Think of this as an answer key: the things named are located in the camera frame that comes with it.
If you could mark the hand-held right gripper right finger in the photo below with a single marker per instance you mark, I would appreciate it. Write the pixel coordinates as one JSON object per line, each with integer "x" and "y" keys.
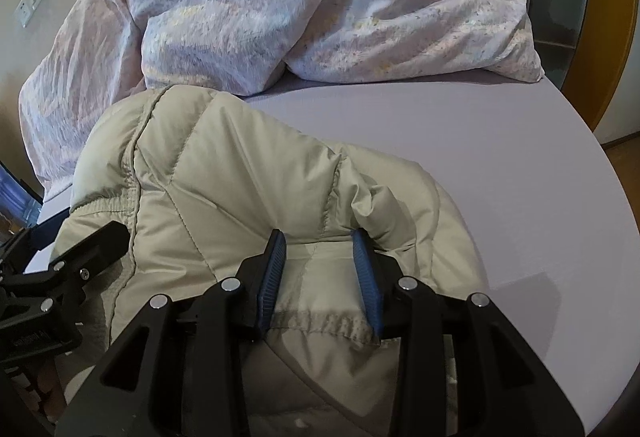
{"x": 367, "y": 282}

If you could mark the pink patterned duvet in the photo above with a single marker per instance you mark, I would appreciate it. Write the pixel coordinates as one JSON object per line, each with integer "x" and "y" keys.
{"x": 80, "y": 82}

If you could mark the beige puffer jacket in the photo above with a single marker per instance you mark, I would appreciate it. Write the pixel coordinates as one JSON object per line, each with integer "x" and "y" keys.
{"x": 225, "y": 177}

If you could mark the white patterned pillow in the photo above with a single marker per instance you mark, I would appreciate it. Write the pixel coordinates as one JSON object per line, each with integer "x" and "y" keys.
{"x": 325, "y": 2}

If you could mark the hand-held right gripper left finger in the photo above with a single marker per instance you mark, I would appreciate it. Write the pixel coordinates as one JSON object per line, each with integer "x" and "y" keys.
{"x": 267, "y": 282}

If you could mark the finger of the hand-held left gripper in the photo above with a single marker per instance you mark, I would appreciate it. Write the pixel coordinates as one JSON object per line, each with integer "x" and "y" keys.
{"x": 45, "y": 232}
{"x": 95, "y": 247}

